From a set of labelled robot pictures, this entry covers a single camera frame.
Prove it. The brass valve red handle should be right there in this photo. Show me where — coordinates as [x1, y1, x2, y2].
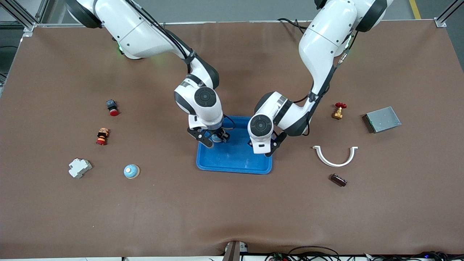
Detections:
[332, 102, 347, 120]

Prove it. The black cable bundle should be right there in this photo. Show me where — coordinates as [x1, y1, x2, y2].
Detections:
[362, 251, 464, 261]

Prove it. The red yellow emergency stop button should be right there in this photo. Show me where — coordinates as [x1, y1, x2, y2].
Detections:
[96, 128, 110, 146]

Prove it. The brown table edge post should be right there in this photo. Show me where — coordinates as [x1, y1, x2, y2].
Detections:
[222, 241, 241, 261]

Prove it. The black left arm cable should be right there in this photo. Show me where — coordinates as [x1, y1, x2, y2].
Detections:
[292, 31, 359, 137]

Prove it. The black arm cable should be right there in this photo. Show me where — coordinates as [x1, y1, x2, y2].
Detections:
[292, 31, 359, 137]
[125, 0, 237, 132]

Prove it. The black looped cable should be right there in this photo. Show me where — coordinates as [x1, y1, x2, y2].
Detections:
[287, 246, 341, 261]

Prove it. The blue plastic tray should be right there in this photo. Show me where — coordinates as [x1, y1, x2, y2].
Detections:
[196, 116, 273, 175]

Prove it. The silver metal power supply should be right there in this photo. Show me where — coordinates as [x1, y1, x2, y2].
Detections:
[363, 106, 402, 134]

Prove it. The white semicircular pipe clamp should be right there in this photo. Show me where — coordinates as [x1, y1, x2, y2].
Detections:
[312, 146, 359, 167]

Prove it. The aluminium frame beam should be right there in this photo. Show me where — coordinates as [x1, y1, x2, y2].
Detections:
[0, 0, 37, 37]
[35, 0, 50, 24]
[434, 0, 464, 28]

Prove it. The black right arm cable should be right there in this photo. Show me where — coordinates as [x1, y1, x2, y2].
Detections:
[125, 0, 237, 132]

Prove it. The white circuit breaker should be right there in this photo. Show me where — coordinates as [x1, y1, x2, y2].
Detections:
[69, 158, 93, 179]

